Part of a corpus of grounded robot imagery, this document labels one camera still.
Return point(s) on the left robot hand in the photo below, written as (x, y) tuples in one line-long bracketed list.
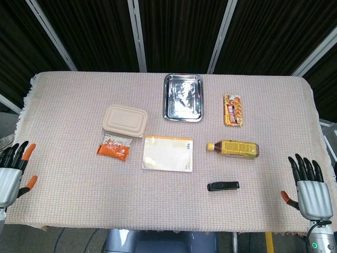
[(9, 179)]

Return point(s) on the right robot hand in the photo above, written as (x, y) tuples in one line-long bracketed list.
[(313, 192)]

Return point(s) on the black small device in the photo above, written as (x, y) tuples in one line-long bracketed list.
[(223, 186)]

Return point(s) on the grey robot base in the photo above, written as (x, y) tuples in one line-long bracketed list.
[(158, 242)]

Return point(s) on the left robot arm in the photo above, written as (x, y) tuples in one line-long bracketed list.
[(1, 216)]

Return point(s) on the yellow tea bottle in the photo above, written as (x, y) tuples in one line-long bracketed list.
[(234, 149)]

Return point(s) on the orange snack packet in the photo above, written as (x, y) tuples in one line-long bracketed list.
[(114, 147)]

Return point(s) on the yellow snack box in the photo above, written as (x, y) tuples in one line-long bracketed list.
[(233, 110)]

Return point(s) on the beige lidded food container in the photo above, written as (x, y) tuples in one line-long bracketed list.
[(125, 120)]

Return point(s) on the beige woven tablecloth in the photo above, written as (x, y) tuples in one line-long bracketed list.
[(168, 163)]

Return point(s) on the clear zip bag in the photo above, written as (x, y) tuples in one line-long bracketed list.
[(168, 153)]

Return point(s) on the stainless steel tray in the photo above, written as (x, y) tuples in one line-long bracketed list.
[(183, 97)]

